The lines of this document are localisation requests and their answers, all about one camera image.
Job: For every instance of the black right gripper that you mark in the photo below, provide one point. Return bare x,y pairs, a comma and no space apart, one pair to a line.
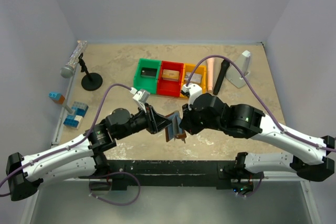
187,123

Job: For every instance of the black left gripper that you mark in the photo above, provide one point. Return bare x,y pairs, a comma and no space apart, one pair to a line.
156,122

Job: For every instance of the brown leather card holder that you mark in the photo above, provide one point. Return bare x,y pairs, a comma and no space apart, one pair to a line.
174,131

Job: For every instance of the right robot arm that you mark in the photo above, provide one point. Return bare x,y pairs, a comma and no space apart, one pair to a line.
304,155

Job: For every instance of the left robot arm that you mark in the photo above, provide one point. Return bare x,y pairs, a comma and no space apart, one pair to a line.
81,157

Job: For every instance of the silver card in yellow bin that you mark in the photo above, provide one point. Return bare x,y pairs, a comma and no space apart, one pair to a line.
195,78

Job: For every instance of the black card in green bin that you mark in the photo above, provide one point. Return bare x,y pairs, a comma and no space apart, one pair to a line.
148,72

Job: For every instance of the yellow plastic bin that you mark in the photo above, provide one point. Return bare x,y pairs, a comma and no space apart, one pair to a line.
200,70

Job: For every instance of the red plastic bin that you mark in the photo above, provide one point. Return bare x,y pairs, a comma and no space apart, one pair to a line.
170,88

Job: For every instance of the grey wedge stand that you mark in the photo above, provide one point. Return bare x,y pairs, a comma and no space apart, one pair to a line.
234,76

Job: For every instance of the green plastic bin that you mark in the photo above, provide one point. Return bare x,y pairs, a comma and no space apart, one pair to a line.
148,84

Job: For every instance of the black microphone stand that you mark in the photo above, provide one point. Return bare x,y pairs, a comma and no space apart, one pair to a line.
91,81

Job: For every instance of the blue toy brick stack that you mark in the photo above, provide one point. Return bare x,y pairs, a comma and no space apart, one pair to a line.
75,119

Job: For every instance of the blue orange toy brick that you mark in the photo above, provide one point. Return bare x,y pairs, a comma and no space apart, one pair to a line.
57,98

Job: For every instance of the silver glitter microphone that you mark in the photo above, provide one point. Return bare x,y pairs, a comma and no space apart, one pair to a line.
68,70

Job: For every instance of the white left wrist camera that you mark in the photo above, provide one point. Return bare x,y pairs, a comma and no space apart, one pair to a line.
140,97

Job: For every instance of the pink cylindrical handle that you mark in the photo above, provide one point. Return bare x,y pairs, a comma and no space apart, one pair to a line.
210,74

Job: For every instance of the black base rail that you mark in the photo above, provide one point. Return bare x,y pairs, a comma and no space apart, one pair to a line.
216,174

